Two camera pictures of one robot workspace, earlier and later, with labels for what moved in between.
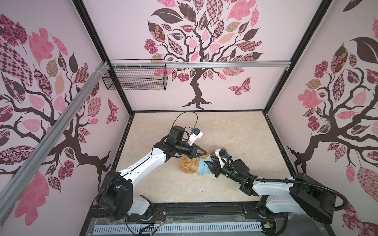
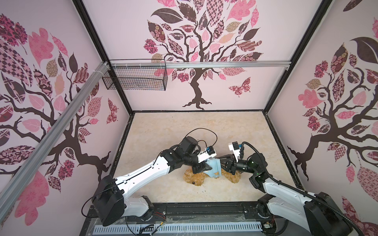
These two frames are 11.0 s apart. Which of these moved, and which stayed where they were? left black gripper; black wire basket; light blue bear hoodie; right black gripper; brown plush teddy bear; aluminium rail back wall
Moved: right black gripper; brown plush teddy bear; light blue bear hoodie; left black gripper
Stayed: black wire basket; aluminium rail back wall
